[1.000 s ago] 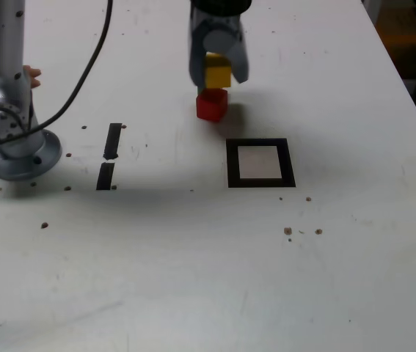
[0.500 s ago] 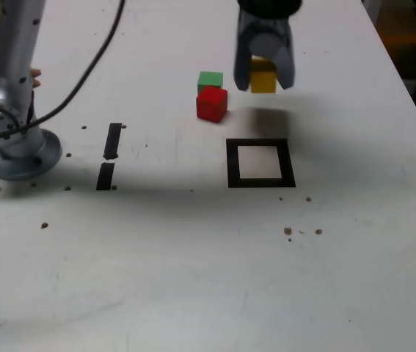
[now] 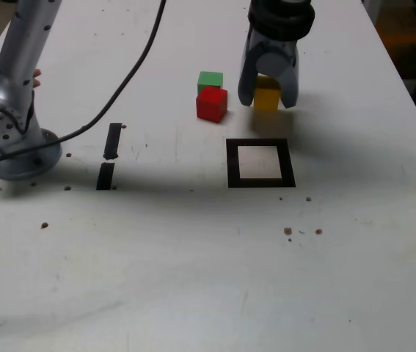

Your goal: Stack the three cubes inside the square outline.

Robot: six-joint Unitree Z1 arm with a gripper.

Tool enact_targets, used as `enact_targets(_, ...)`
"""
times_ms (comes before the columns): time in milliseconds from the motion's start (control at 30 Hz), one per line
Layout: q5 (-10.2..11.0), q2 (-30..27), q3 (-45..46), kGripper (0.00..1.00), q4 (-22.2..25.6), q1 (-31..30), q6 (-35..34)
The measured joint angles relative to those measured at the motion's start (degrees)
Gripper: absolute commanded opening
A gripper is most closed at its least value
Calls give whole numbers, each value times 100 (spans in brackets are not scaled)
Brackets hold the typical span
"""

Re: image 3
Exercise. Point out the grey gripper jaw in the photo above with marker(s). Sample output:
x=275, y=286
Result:
x=247, y=73
x=288, y=77

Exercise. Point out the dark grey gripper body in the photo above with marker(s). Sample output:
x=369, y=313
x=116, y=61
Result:
x=281, y=45

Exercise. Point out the yellow cube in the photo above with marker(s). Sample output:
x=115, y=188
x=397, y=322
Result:
x=266, y=99

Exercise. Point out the person's hand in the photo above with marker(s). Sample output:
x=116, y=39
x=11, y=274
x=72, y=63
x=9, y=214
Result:
x=37, y=78

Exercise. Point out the black tape square outline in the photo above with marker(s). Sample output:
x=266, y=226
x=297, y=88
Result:
x=232, y=165

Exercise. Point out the green cube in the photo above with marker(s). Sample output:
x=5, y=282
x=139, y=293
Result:
x=209, y=78

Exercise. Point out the red cube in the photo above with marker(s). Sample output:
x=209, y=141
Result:
x=211, y=106

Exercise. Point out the black tape strip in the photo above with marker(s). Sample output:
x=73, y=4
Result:
x=114, y=139

